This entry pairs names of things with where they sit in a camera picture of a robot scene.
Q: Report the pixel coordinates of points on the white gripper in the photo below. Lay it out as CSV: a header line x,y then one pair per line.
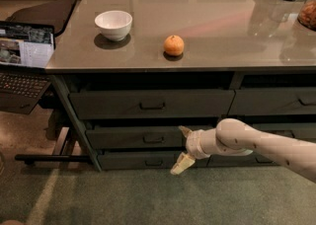
x,y
193,145

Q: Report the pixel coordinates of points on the open black laptop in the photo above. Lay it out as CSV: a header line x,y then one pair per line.
x,y
25,49

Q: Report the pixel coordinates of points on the orange fruit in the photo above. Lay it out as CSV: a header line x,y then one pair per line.
x,y
174,45

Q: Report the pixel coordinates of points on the white ceramic bowl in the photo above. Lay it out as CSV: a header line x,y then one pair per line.
x,y
114,25

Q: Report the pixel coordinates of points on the black metal bar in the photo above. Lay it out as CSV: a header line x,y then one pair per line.
x,y
29,159

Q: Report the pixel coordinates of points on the grey cabinet frame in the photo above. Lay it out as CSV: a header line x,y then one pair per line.
x,y
226,81

